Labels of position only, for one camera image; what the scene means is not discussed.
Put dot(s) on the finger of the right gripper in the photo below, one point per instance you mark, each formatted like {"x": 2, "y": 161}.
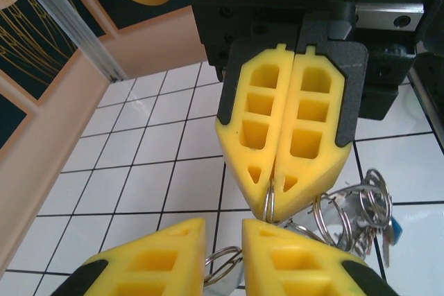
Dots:
{"x": 333, "y": 167}
{"x": 236, "y": 157}

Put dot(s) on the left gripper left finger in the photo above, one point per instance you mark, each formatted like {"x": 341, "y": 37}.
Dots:
{"x": 156, "y": 265}

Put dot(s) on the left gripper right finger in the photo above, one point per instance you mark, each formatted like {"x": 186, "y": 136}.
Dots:
{"x": 295, "y": 268}

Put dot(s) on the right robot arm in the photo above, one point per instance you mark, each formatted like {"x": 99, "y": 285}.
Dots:
{"x": 433, "y": 22}

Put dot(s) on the key with blue tag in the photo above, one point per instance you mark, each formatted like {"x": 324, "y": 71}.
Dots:
{"x": 395, "y": 232}

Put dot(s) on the long aluminium base rail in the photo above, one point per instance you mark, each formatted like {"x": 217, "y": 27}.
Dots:
{"x": 430, "y": 102}

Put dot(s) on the aluminium frame post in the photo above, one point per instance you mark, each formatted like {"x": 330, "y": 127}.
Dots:
{"x": 76, "y": 29}

